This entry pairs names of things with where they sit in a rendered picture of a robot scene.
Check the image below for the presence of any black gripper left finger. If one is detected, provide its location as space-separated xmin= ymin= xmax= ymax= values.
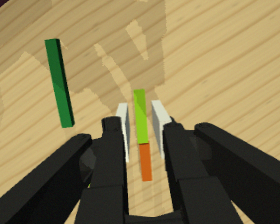
xmin=0 ymin=103 xmax=130 ymax=224

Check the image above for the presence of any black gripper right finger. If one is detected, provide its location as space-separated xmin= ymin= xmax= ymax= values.
xmin=151 ymin=100 xmax=280 ymax=224

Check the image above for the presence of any orange rod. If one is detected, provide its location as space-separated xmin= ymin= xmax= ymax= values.
xmin=139 ymin=141 xmax=152 ymax=182

